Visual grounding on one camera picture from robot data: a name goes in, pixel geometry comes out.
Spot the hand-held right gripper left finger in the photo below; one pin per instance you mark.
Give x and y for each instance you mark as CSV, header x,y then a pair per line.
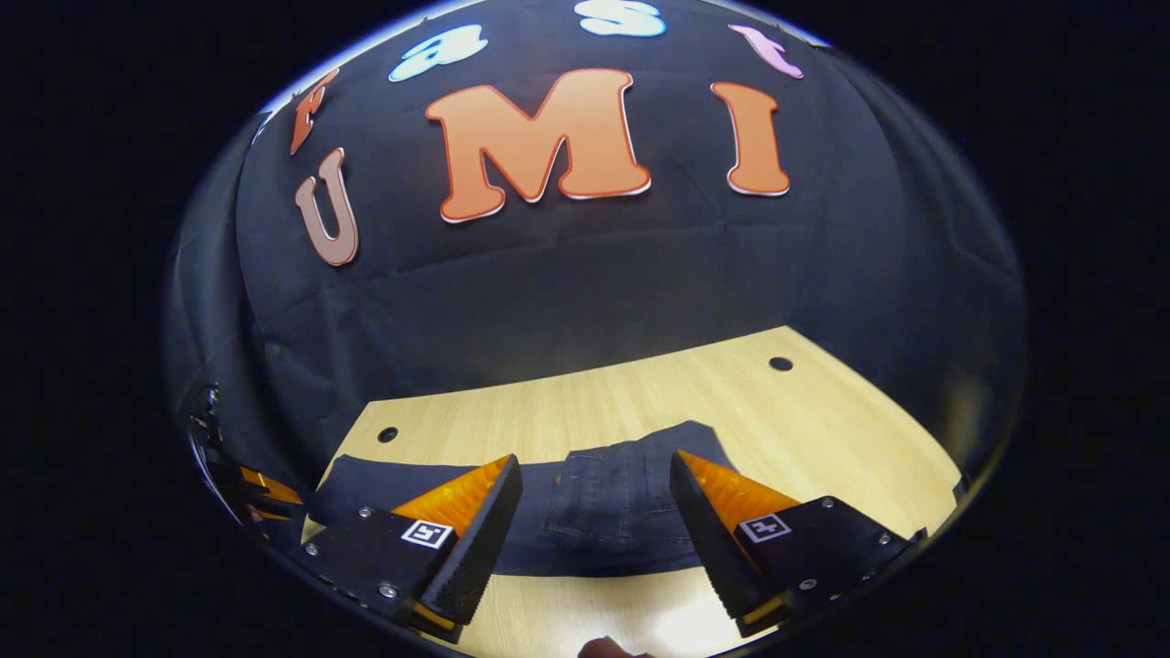
x,y
475,548

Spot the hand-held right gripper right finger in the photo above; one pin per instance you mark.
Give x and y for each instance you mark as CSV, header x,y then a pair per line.
x,y
713,548

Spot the dark denim jeans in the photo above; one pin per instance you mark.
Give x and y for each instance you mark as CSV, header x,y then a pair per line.
x,y
603,512

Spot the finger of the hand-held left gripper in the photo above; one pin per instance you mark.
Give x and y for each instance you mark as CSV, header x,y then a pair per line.
x,y
272,487
270,514

